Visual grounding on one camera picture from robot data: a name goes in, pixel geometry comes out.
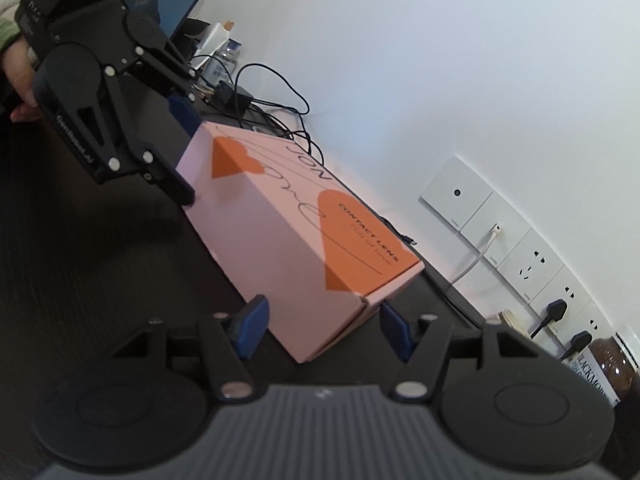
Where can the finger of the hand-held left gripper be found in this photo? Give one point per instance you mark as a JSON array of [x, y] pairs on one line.
[[165, 60], [120, 140]]

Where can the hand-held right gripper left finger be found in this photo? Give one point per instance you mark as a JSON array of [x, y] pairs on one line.
[[252, 327]]

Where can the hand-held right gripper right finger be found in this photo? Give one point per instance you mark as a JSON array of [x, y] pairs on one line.
[[397, 332]]

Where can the pink cardboard box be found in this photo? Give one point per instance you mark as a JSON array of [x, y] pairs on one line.
[[300, 240]]

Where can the person's left hand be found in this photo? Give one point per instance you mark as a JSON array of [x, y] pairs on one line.
[[17, 80]]

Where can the white squeeze tube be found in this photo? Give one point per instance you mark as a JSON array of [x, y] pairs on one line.
[[215, 42]]

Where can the clear plastic bottle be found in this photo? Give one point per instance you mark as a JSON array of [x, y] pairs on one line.
[[227, 62]]

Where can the black power adapter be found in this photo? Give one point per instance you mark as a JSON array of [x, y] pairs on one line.
[[235, 97]]

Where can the beige round suction holder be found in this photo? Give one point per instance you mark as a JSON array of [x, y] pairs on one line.
[[512, 325]]

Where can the black power plug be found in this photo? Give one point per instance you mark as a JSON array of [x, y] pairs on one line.
[[552, 312]]

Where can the brown supplement bottle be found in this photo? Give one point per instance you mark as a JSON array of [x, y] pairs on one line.
[[607, 370]]

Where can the white wall socket row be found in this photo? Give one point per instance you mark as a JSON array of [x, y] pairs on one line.
[[455, 192]]

